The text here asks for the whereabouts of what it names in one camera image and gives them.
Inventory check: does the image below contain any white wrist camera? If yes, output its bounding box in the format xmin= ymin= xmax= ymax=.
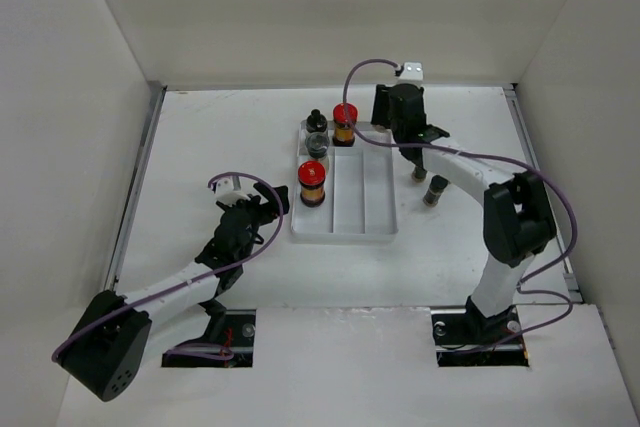
xmin=208 ymin=175 xmax=250 ymax=203
xmin=395 ymin=62 xmax=424 ymax=86

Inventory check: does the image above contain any left metal table rail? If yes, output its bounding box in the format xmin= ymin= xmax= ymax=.
xmin=97 ymin=80 xmax=167 ymax=291

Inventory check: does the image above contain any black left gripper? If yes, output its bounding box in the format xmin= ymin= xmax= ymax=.
xmin=219 ymin=183 xmax=287 ymax=263

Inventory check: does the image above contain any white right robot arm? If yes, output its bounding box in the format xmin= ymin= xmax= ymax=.
xmin=371 ymin=83 xmax=557 ymax=345

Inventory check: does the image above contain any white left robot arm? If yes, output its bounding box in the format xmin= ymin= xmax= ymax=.
xmin=51 ymin=173 xmax=290 ymax=402

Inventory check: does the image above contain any black knob pepper grinder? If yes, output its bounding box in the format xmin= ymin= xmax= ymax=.
xmin=411 ymin=165 xmax=428 ymax=183

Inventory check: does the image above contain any small black cap spice bottle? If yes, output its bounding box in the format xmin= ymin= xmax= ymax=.
xmin=423 ymin=175 xmax=449 ymax=207

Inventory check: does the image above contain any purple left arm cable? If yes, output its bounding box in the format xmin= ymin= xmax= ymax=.
xmin=50 ymin=172 xmax=286 ymax=363

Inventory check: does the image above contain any clear lid salt grinder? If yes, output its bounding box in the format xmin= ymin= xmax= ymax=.
xmin=305 ymin=132 xmax=330 ymax=169

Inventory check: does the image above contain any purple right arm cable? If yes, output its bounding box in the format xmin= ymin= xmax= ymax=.
xmin=341 ymin=58 xmax=582 ymax=348

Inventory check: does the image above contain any white divided organizer tray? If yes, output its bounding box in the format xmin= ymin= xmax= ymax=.
xmin=290 ymin=138 xmax=398 ymax=245

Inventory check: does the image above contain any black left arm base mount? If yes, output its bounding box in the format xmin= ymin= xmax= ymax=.
xmin=172 ymin=300 xmax=238 ymax=361

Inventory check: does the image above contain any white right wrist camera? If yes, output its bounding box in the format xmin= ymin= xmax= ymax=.
xmin=395 ymin=62 xmax=424 ymax=86

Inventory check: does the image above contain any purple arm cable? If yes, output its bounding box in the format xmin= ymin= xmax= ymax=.
xmin=341 ymin=58 xmax=582 ymax=348
xmin=50 ymin=172 xmax=286 ymax=363

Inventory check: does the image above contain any right metal table rail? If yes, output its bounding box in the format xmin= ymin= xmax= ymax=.
xmin=503 ymin=84 xmax=582 ymax=303

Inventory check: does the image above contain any metal table rail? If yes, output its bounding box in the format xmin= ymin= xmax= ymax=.
xmin=503 ymin=84 xmax=582 ymax=303
xmin=97 ymin=80 xmax=167 ymax=291

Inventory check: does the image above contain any red cap sauce jar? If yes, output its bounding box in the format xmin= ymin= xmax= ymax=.
xmin=297 ymin=160 xmax=326 ymax=207

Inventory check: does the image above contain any black knob salt grinder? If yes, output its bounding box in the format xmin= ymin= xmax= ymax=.
xmin=303 ymin=109 xmax=328 ymax=136

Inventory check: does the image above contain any red cap sauce bottle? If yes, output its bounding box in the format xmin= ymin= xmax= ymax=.
xmin=333 ymin=103 xmax=358 ymax=147

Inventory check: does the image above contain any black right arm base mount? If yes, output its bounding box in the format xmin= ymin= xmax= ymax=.
xmin=431 ymin=297 xmax=520 ymax=350

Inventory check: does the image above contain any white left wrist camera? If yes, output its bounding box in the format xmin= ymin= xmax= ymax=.
xmin=208 ymin=175 xmax=250 ymax=203

